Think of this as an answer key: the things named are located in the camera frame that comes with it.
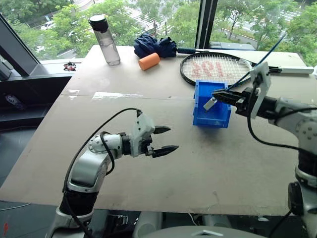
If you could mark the dark window frame post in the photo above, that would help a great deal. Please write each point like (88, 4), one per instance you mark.
(206, 22)

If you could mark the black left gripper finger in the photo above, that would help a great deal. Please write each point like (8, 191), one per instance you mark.
(161, 130)
(164, 150)

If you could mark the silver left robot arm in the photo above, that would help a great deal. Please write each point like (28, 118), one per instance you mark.
(86, 163)

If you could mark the clear water bottle black lid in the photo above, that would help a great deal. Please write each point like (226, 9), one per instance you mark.
(109, 47)

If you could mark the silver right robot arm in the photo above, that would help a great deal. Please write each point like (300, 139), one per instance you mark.
(304, 129)

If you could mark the grey rounded robot body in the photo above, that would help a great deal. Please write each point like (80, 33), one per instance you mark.
(198, 233)

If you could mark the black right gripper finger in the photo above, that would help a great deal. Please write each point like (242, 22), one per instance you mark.
(229, 100)
(227, 93)

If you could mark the slanted grey window frame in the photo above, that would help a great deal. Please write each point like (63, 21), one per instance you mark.
(17, 47)

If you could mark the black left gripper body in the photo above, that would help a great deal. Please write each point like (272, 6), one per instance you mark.
(146, 147)

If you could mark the blue plastic bin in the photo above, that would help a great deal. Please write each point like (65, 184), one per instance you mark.
(210, 119)

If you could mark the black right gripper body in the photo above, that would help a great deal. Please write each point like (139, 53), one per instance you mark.
(247, 104)

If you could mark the white rounded cylinder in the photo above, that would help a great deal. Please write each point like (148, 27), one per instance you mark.
(147, 224)

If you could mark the small dark oblong device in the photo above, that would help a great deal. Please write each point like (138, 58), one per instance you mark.
(15, 101)

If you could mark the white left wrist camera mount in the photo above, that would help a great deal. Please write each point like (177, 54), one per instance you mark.
(142, 124)

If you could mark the orange foam cylinder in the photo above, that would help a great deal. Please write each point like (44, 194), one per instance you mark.
(149, 62)

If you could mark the black tennis racket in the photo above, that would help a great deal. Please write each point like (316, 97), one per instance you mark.
(184, 74)

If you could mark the folded navy umbrella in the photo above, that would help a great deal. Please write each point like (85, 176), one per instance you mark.
(148, 45)

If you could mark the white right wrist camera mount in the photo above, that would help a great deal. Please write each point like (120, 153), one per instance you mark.
(262, 81)

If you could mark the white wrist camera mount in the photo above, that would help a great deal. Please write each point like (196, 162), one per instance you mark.
(142, 124)
(262, 81)

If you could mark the small red black object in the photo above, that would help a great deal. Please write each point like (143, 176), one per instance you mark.
(69, 66)

